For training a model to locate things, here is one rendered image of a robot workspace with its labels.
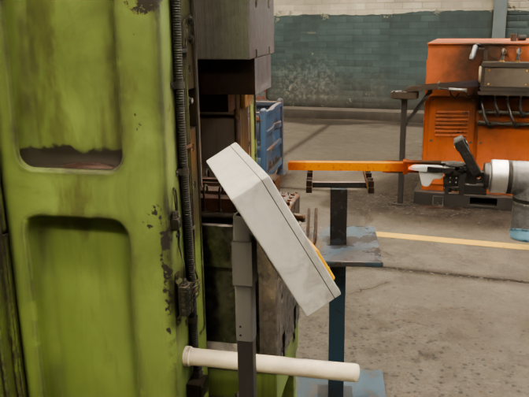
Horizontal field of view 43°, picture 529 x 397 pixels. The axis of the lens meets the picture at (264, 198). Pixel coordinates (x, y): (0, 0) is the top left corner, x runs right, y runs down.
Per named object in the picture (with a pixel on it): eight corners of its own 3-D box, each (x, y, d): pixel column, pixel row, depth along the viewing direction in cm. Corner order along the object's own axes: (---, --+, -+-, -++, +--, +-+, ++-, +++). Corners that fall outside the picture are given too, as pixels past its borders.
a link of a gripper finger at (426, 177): (408, 187, 183) (442, 188, 182) (408, 165, 182) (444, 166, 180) (407, 184, 186) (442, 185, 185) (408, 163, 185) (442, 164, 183)
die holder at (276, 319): (299, 318, 229) (299, 192, 218) (277, 374, 194) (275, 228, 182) (146, 305, 242) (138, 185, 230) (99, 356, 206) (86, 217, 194)
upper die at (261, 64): (271, 87, 196) (271, 53, 193) (255, 94, 177) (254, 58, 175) (137, 86, 205) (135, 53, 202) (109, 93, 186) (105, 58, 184)
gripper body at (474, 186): (441, 194, 182) (487, 197, 179) (443, 164, 180) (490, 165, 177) (441, 187, 189) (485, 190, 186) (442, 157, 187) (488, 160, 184)
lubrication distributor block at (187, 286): (197, 317, 171) (194, 267, 167) (189, 328, 165) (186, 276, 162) (184, 317, 172) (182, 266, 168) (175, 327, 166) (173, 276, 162)
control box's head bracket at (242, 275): (290, 271, 147) (290, 211, 144) (279, 295, 135) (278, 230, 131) (242, 268, 150) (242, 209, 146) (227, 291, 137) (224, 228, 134)
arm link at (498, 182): (509, 164, 175) (505, 157, 184) (490, 163, 176) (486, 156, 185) (506, 197, 177) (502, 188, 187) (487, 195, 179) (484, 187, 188)
